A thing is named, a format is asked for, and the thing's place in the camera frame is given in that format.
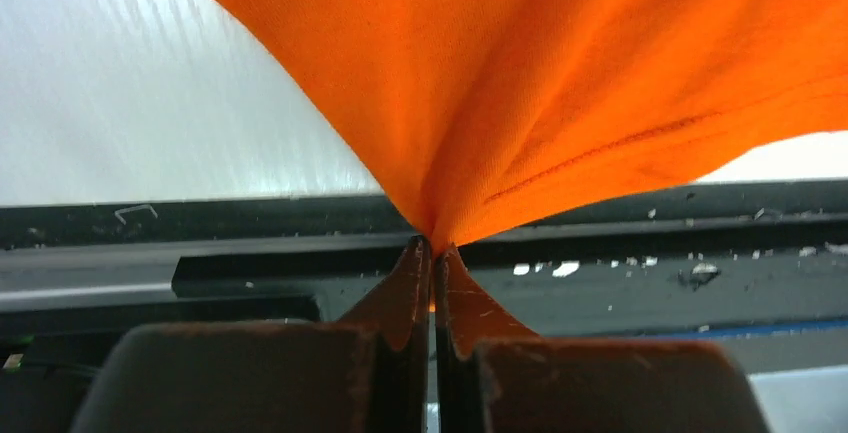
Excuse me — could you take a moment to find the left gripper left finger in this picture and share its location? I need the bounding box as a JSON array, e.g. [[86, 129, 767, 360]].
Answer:
[[339, 236, 432, 432]]

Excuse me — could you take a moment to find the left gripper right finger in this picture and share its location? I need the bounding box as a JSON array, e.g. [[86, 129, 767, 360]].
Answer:
[[433, 245, 538, 432]]

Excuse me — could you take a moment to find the orange t shirt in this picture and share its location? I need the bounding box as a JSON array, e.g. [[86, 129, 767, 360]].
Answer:
[[215, 0, 847, 251]]

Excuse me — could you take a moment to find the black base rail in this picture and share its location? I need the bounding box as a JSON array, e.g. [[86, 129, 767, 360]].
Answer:
[[1, 180, 847, 432]]

